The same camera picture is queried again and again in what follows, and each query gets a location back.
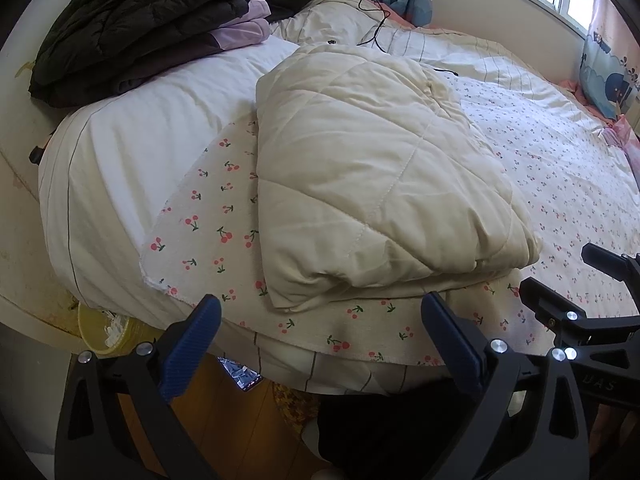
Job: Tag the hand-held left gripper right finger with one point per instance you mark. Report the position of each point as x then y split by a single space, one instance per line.
447 340

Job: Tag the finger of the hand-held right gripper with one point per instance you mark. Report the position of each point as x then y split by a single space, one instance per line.
607 260
545 300

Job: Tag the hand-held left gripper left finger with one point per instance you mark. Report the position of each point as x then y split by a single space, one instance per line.
192 345

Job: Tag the cream quilted jacket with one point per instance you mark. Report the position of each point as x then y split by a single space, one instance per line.
375 160

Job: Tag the shiny packet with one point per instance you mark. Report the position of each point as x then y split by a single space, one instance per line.
240 375

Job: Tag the yellow bucket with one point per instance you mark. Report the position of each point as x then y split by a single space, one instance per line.
130 332

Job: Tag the person's black trousers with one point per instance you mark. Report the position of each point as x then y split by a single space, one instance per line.
390 430

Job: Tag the cherry print bed sheet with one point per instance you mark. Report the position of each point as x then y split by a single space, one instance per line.
550 160

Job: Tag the yellow patterned cloth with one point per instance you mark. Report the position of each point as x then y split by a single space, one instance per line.
295 405

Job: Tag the pink pillow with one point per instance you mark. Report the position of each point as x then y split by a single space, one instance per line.
625 135

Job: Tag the wide blue whale curtain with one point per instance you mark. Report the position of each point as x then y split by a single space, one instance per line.
607 75

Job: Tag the small black object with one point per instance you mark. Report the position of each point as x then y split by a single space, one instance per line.
36 155

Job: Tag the lilac cloth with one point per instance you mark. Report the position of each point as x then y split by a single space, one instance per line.
240 30

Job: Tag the black puffer jacket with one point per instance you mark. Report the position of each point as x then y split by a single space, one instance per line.
125 20

